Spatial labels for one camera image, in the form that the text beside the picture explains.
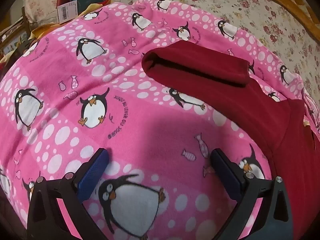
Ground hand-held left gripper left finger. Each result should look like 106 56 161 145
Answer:
26 148 110 240

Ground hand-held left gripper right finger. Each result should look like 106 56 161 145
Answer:
211 149 293 240

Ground dark red garment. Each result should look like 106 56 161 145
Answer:
141 39 320 240

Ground pink penguin print blanket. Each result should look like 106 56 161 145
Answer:
0 0 320 240

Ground wooden chair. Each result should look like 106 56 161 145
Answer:
0 6 33 55

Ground white paper tag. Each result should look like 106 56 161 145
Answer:
57 0 78 22

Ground floral bedsheet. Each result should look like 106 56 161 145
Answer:
106 0 320 100

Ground yellow brown quilt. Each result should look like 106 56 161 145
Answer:
244 0 320 39

